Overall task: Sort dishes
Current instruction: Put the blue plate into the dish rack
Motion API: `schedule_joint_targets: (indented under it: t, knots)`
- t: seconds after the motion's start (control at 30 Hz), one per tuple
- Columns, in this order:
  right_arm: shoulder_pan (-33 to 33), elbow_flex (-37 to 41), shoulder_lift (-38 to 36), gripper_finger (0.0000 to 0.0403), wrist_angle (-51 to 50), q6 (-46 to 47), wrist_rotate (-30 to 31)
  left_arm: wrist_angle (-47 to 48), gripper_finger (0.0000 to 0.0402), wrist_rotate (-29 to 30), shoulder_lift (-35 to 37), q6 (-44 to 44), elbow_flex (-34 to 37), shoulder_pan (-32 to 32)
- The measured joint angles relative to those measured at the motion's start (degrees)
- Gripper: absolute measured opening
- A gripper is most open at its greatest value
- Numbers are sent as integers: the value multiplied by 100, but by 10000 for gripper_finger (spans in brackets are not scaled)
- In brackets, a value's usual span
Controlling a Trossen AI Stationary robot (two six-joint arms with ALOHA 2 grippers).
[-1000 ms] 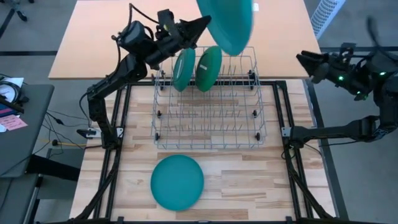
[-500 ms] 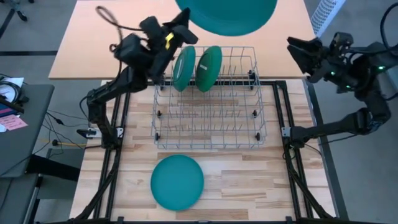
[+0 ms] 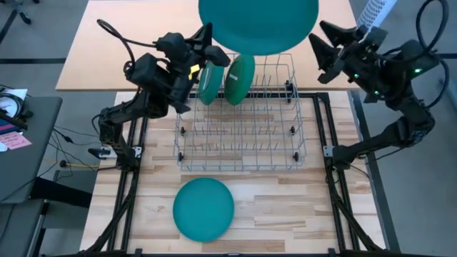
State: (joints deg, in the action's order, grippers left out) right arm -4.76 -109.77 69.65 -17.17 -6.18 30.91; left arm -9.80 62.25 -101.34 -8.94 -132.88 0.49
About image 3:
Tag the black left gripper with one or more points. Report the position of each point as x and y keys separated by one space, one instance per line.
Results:
x=182 y=53

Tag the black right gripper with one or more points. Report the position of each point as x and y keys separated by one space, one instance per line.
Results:
x=367 y=64

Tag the green plate with white label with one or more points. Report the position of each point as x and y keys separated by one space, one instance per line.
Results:
x=240 y=84

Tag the teal plate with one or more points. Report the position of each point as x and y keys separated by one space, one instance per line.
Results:
x=203 y=210
x=258 y=25

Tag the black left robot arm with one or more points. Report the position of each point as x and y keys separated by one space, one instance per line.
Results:
x=110 y=132

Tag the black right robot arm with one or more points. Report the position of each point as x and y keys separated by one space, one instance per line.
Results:
x=378 y=142

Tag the yellow tape tag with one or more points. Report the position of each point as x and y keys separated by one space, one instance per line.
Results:
x=194 y=70

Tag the white perforated computer case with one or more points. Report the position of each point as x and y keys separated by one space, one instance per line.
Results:
x=375 y=10

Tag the light wooden desk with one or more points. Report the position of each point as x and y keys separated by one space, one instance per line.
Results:
x=85 y=50

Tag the yellow rod with black tip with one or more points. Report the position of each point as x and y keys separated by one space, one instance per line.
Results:
x=82 y=165

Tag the black office chair base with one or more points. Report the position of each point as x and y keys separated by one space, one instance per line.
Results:
x=25 y=18

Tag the white paper sheet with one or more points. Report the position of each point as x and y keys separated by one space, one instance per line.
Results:
x=18 y=93

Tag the pink paper note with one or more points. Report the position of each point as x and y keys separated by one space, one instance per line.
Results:
x=14 y=140

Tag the grey side table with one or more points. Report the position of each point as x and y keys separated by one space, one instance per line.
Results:
x=28 y=167

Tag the grey bench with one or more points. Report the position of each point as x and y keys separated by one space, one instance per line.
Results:
x=18 y=228

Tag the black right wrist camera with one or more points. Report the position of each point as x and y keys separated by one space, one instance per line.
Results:
x=375 y=35

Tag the black aluminium table frame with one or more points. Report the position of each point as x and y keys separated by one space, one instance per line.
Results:
x=307 y=95

